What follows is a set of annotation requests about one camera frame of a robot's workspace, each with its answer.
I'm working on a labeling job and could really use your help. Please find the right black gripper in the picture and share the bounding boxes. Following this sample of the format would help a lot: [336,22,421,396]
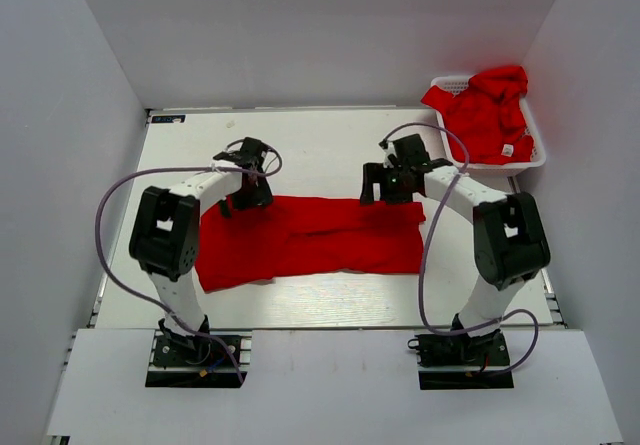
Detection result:
[360,162,415,207]

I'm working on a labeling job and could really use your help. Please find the red t shirt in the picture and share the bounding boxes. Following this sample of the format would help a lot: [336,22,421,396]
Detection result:
[195,196,425,293]

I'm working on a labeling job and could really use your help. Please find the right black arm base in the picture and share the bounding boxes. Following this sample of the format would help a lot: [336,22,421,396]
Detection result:
[407,330,514,391]

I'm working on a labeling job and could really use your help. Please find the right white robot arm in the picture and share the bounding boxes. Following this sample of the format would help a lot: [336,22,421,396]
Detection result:
[360,134,551,364]

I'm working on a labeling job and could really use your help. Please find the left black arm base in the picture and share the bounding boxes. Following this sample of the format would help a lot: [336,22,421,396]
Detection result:
[145,331,252,389]

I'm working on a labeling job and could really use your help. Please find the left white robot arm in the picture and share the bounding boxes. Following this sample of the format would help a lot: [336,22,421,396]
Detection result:
[129,137,275,364]

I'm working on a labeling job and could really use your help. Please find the red t shirts in basket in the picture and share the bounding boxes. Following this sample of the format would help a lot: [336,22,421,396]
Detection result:
[421,65,534,165]

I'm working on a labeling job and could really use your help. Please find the blue table label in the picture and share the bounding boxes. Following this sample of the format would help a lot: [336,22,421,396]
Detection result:
[151,115,186,124]

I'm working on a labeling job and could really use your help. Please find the white plastic basket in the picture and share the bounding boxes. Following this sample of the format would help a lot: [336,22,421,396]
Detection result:
[431,74,547,177]

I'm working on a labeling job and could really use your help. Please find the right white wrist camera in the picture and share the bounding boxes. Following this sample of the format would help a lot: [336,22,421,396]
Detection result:
[380,140,399,168]

